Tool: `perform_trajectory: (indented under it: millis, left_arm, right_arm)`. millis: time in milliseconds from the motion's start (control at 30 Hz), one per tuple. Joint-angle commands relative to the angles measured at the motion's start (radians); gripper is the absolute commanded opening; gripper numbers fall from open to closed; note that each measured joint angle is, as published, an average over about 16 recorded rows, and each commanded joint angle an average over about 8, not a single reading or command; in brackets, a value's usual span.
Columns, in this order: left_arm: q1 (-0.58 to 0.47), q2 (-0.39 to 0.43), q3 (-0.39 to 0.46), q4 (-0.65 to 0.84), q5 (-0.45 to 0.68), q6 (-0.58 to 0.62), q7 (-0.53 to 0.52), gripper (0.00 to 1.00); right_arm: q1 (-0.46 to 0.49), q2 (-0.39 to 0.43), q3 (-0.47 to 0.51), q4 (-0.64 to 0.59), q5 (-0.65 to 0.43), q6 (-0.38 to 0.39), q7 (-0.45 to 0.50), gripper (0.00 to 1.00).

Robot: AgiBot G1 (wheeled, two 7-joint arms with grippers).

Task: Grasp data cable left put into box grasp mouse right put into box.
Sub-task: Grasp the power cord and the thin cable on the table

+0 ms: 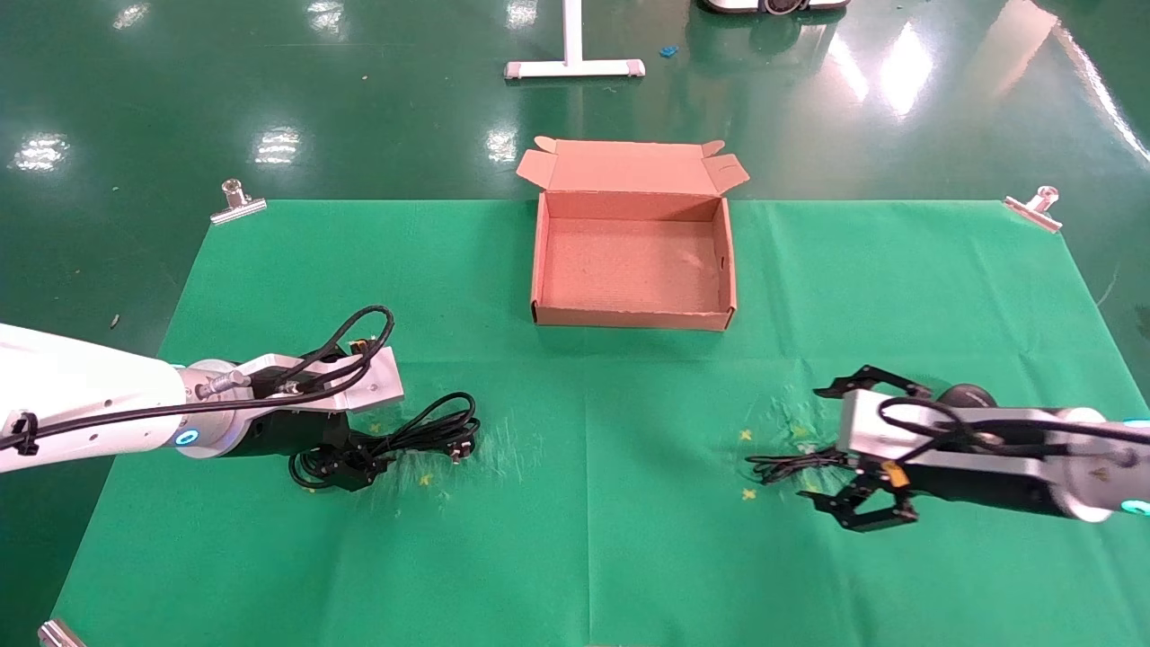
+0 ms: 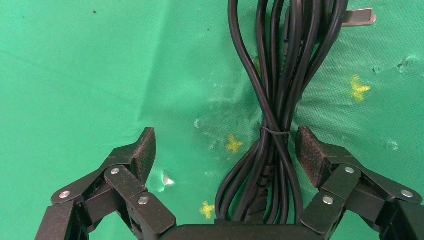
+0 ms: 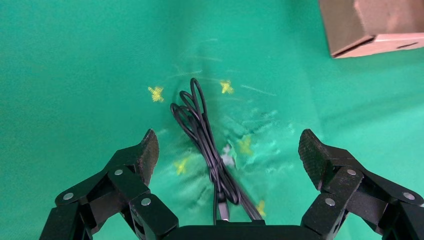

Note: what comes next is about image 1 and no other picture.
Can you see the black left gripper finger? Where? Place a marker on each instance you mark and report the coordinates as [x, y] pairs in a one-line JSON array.
[[341, 474], [370, 449]]

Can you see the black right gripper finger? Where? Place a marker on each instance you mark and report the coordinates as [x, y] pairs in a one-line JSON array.
[[871, 517], [867, 373]]

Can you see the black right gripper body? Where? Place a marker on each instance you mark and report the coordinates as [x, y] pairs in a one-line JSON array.
[[988, 494]]

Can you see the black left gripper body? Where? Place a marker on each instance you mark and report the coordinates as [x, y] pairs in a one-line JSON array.
[[287, 434]]

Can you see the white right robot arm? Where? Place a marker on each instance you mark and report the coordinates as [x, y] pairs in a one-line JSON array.
[[1105, 490]]

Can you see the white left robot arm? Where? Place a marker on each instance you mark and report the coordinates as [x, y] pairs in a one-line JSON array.
[[90, 395]]

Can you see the open brown cardboard box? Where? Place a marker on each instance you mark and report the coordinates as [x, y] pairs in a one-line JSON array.
[[629, 270]]

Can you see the green table cloth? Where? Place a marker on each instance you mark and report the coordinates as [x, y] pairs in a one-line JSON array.
[[584, 431]]

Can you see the silver metal binder clip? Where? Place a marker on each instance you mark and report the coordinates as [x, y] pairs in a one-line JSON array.
[[1033, 211], [238, 208], [58, 634]]

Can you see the black and white machine base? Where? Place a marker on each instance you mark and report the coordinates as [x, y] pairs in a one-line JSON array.
[[773, 5]]

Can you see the white T-shaped stand base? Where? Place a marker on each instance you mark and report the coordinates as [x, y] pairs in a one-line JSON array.
[[572, 65]]

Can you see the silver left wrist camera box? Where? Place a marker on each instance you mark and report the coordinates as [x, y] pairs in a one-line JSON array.
[[377, 391]]

